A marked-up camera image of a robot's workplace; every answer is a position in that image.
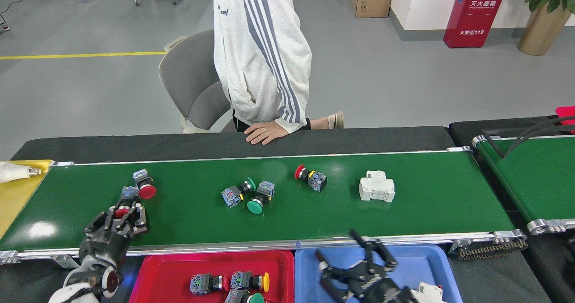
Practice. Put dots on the yellow plastic tray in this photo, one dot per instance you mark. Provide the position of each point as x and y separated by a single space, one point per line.
18 195

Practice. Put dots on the green feeder conveyor belt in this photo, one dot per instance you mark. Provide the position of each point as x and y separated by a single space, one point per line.
539 181

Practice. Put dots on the red fire extinguisher cabinet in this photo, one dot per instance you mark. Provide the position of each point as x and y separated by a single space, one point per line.
476 15

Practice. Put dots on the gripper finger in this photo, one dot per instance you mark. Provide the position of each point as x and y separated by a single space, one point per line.
96 226
334 274
370 253
140 222

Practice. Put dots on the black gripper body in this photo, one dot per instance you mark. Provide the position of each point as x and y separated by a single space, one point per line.
377 289
105 249

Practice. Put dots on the red plastic bin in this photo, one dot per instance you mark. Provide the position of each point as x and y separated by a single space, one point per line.
566 113

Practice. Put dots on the blue plastic tray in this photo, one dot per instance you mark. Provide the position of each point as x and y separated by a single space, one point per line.
417 262

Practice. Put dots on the green push button switch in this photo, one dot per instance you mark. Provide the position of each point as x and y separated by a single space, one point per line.
256 204
256 299
232 196

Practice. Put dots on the yellow push button switch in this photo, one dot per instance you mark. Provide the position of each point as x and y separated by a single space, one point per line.
247 280

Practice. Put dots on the white tube with metal tip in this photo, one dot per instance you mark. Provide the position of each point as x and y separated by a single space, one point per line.
13 171

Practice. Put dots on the long green conveyor belt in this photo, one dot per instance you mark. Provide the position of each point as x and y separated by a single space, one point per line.
314 222

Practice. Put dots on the person's left hand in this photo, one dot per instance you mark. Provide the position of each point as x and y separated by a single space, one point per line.
265 134

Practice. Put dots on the grey office chair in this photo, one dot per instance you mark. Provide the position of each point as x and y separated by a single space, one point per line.
193 78

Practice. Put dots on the person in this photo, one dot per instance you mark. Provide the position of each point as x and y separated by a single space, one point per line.
260 46

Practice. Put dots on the potted plant in gold pot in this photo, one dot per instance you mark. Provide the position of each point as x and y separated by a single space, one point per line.
543 28

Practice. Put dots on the black curved guide frame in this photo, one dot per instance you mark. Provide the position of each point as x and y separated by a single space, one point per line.
534 132

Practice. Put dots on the long black table cloth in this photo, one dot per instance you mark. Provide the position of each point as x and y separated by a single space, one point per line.
134 145

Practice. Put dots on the white circuit breaker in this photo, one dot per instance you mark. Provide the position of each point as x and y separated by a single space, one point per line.
429 293
377 187

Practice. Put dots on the red plastic tray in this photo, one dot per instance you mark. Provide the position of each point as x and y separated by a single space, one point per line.
166 280

